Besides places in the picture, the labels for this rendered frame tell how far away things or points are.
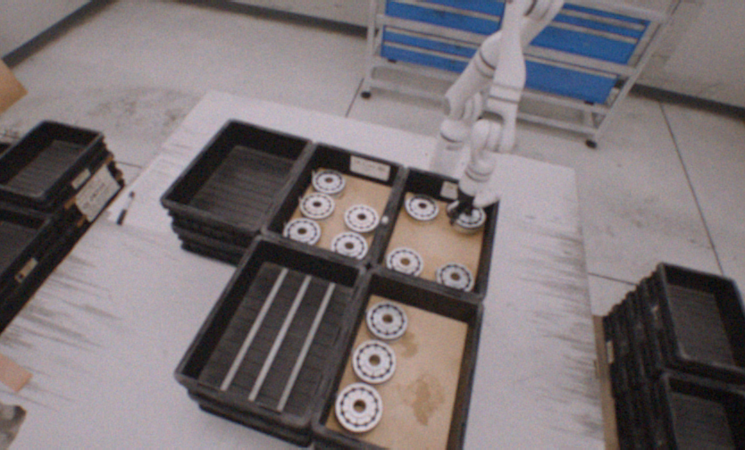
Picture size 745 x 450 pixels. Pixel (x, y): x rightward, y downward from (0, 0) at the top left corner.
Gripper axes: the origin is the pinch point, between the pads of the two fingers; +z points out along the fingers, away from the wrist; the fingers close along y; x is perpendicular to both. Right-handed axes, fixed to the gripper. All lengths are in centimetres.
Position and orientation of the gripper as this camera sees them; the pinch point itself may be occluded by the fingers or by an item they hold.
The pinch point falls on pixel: (459, 218)
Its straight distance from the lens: 128.9
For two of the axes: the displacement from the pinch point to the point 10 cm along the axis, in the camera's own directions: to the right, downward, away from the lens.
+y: -8.5, 3.6, -3.9
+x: 5.2, 7.0, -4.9
